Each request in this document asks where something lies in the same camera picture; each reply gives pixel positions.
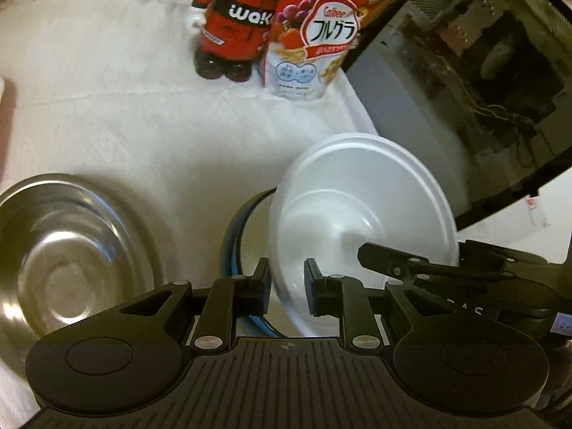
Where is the white plastic bowl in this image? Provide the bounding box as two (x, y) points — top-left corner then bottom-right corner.
(267, 133), (461, 339)

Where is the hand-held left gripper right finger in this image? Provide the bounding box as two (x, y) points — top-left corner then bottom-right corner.
(303, 258), (441, 353)

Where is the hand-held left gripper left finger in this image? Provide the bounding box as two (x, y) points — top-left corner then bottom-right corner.
(122, 257), (272, 353)

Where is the red cereal bag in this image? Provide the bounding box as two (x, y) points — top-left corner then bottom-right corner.
(261, 0), (401, 103)

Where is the blue enamel bowl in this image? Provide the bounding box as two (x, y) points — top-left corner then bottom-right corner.
(222, 190), (287, 339)

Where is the stainless steel bowl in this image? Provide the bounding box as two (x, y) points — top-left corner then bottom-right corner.
(0, 173), (164, 359)

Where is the white table cloth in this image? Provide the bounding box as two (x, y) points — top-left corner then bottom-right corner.
(0, 0), (380, 414)

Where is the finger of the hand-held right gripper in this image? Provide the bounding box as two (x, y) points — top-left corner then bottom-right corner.
(458, 240), (529, 274)
(370, 242), (453, 285)

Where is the white computer case glass panel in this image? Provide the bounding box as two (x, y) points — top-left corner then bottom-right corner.
(342, 0), (572, 270)

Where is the red black robot figurine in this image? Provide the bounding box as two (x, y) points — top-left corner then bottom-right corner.
(190, 0), (290, 82)

